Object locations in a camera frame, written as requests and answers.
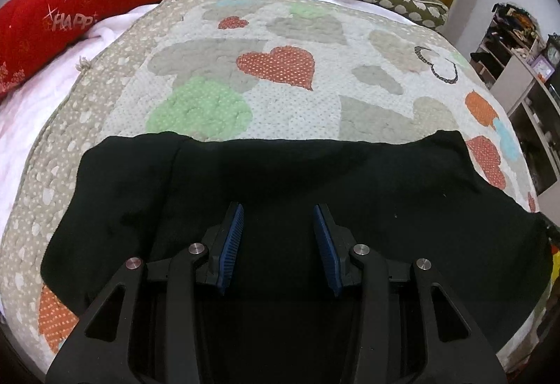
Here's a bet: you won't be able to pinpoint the black pants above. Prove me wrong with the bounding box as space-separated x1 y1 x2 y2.
41 131 556 383

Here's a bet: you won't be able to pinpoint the heart pattern quilt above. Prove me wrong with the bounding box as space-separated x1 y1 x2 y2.
1 0 537 372

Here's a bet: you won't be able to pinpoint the white shelf unit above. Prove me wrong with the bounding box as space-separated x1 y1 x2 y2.
470 3 559 223

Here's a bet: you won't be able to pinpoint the table clock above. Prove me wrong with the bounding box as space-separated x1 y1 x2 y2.
544 34 560 79

